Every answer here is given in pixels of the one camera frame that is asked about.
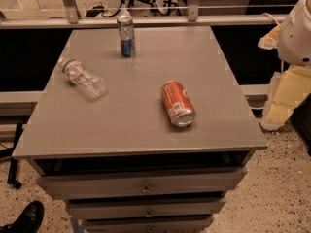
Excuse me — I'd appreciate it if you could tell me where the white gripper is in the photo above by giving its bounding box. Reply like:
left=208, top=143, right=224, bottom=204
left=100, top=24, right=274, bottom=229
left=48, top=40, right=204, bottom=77
left=258, top=0, right=311, bottom=131

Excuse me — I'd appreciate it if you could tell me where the red coke can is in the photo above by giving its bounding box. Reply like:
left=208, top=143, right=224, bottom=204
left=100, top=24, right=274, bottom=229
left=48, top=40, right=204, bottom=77
left=161, top=81, right=196, bottom=127

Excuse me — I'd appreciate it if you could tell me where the tall blue silver can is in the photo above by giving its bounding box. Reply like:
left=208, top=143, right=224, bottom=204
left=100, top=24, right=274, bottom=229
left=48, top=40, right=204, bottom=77
left=117, top=15, right=135, bottom=57

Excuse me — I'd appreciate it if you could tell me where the grey drawer cabinet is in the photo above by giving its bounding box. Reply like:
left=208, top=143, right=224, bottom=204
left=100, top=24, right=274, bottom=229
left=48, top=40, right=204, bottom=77
left=12, top=26, right=269, bottom=233

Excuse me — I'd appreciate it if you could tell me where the clear plastic water bottle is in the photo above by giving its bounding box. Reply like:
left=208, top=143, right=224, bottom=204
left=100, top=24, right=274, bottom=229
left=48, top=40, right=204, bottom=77
left=58, top=57, right=106, bottom=99

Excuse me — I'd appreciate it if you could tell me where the grey bottom drawer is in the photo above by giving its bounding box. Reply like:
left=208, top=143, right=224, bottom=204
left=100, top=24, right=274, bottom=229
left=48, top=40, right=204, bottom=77
left=85, top=216, right=213, bottom=233

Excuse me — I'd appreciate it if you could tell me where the grey drawer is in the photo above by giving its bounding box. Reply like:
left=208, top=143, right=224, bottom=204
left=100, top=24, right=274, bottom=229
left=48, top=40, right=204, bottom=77
left=37, top=167, right=247, bottom=200
left=85, top=216, right=213, bottom=233
left=67, top=196, right=225, bottom=220

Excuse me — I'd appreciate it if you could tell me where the grey metal railing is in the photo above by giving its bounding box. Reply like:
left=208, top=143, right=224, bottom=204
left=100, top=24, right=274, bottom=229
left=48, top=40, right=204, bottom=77
left=0, top=0, right=296, bottom=29

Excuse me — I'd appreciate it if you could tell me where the grey middle drawer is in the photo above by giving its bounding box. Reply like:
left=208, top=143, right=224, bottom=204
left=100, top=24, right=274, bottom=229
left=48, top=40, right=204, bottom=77
left=67, top=196, right=225, bottom=220

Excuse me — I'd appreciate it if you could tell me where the grey top drawer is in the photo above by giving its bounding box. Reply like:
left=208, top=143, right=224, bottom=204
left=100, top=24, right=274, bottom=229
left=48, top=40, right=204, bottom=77
left=37, top=167, right=247, bottom=200

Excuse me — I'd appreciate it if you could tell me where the black table leg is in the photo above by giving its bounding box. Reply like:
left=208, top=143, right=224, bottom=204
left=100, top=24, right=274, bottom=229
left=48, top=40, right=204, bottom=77
left=7, top=122, right=24, bottom=190

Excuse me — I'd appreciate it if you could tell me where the black shoe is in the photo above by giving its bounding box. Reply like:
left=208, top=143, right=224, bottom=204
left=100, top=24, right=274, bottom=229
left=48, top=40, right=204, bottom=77
left=0, top=201, right=44, bottom=233

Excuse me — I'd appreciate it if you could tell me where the white cable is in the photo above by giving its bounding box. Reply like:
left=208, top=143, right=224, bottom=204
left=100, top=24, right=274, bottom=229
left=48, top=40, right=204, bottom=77
left=261, top=12, right=280, bottom=26

